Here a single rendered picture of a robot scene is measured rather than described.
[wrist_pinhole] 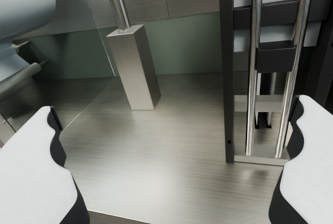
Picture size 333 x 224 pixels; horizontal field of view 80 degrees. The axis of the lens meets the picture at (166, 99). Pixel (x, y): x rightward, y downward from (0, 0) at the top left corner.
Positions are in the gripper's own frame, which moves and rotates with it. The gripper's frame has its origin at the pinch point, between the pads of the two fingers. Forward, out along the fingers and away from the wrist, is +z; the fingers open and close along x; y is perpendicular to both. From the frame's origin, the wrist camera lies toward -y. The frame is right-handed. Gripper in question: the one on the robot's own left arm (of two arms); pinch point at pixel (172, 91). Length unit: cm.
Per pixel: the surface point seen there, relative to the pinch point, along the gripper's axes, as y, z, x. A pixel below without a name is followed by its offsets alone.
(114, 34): 9, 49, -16
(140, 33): 9, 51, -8
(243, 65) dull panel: 27, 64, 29
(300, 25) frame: 1.3, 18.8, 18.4
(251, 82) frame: 11.0, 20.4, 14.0
